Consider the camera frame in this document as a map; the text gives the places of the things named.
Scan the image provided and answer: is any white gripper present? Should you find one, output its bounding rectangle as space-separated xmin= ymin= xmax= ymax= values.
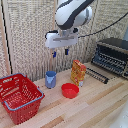
xmin=44 ymin=30 xmax=80 ymax=59

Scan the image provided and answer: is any orange yellow food box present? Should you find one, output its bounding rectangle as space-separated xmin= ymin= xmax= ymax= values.
xmin=70 ymin=59 xmax=88 ymax=88

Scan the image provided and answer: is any red plastic shopping basket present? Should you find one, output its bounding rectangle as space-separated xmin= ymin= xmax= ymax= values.
xmin=0 ymin=73 xmax=46 ymax=126

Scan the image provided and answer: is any red bowl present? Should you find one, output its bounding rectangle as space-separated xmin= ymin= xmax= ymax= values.
xmin=60 ymin=82 xmax=81 ymax=100

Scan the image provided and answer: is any black oven door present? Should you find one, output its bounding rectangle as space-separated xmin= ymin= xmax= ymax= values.
xmin=85 ymin=67 xmax=110 ymax=85

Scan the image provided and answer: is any blue cup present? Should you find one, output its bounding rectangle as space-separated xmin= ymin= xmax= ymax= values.
xmin=44 ymin=70 xmax=58 ymax=90

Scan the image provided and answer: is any metal oven tray rack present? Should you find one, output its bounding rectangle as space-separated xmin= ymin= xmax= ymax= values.
xmin=91 ymin=51 xmax=128 ymax=75

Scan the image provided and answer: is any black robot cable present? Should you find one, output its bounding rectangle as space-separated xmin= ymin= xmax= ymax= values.
xmin=78 ymin=11 xmax=128 ymax=38

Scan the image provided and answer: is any woven folding screen panel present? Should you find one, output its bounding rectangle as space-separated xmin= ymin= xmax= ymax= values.
xmin=2 ymin=0 xmax=58 ymax=83
xmin=84 ymin=0 xmax=128 ymax=64
xmin=54 ymin=0 xmax=100 ymax=73

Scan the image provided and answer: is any black toaster oven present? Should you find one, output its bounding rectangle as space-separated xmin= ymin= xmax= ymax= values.
xmin=90 ymin=37 xmax=128 ymax=80

